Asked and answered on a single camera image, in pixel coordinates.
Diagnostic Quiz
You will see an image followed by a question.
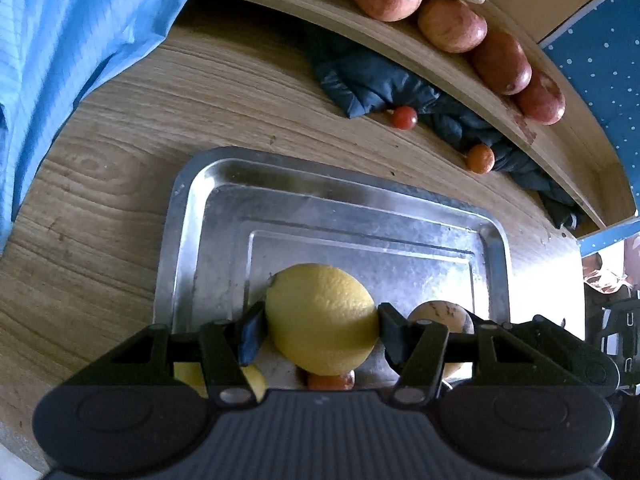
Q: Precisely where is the small orange tangerine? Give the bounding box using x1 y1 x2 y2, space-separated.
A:
465 144 496 174
307 370 355 391

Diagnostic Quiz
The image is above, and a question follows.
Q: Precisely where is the metal baking tray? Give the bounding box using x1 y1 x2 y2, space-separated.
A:
153 148 511 334

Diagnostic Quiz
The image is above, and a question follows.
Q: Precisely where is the pale speckled round fruit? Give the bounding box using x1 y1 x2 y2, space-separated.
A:
406 299 475 380

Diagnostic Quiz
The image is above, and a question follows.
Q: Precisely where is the yellow lemon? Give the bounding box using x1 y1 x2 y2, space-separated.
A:
265 263 378 376

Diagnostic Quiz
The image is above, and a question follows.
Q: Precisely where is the light blue hanging garment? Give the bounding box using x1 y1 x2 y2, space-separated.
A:
1 0 186 240

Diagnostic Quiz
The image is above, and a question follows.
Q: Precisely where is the dark blue cloth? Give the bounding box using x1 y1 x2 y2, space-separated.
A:
314 50 587 231

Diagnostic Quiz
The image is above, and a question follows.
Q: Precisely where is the small red tomato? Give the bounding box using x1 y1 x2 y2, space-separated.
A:
390 105 418 130

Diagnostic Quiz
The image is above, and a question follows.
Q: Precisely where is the yellow green pear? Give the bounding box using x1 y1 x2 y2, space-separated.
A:
172 362 268 402

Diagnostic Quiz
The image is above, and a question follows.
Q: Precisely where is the blue starry panel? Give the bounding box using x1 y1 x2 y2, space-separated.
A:
541 0 640 258

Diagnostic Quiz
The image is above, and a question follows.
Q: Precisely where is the wooden raised shelf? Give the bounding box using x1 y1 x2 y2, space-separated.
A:
244 0 637 234

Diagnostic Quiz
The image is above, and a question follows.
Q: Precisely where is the red apple far right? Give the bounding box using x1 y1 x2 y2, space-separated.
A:
514 68 566 126

